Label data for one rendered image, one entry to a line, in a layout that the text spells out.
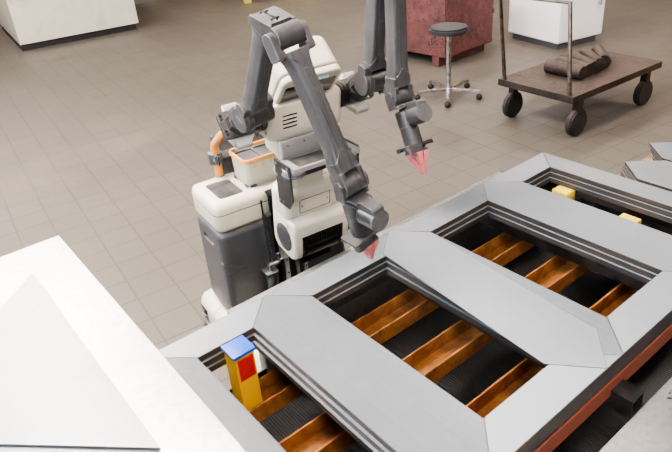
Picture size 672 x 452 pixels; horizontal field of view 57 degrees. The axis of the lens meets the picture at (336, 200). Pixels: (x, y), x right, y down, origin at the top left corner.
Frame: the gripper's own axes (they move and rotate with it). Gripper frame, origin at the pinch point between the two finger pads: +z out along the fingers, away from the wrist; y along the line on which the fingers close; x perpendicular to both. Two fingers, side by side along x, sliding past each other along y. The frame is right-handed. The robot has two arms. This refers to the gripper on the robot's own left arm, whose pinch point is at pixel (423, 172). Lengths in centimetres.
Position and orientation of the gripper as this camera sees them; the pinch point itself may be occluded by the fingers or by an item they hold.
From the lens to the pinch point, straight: 193.4
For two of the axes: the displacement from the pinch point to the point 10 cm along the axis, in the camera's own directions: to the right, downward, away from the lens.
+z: 3.2, 9.5, 0.7
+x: -4.5, 0.8, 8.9
